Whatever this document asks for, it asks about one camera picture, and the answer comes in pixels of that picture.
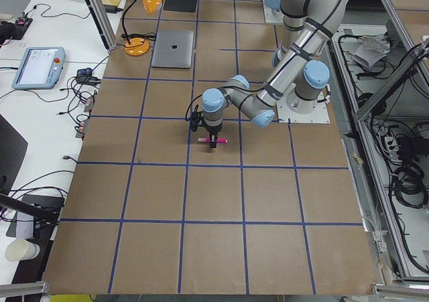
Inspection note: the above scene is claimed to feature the orange desk lamp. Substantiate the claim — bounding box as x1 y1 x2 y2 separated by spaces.
121 0 163 56

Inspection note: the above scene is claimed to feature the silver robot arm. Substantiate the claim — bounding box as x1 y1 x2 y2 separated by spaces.
186 0 349 148

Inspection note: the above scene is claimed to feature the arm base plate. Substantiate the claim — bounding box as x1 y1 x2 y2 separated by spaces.
276 84 330 124
263 5 283 25

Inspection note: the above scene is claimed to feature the pink highlighter pen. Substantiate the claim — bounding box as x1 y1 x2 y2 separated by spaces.
198 138 228 144

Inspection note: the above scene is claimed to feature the blue teach pendant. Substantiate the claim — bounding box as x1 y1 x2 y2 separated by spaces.
11 47 66 90

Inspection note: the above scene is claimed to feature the white paper cup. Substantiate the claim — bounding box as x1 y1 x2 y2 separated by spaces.
5 238 40 262

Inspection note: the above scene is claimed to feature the black power adapter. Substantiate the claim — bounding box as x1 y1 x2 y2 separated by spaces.
103 4 123 14

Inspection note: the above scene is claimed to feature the black monitor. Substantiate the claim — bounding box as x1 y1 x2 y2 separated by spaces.
0 116 28 195

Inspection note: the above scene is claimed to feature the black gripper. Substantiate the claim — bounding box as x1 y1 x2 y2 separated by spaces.
190 111 223 148

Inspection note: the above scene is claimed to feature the silver laptop notebook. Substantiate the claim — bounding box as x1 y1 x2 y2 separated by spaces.
151 29 194 69

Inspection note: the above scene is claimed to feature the black mousepad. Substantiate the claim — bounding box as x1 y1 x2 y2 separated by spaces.
163 0 198 13

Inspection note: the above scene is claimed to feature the aluminium frame post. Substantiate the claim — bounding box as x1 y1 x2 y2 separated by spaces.
84 0 117 51

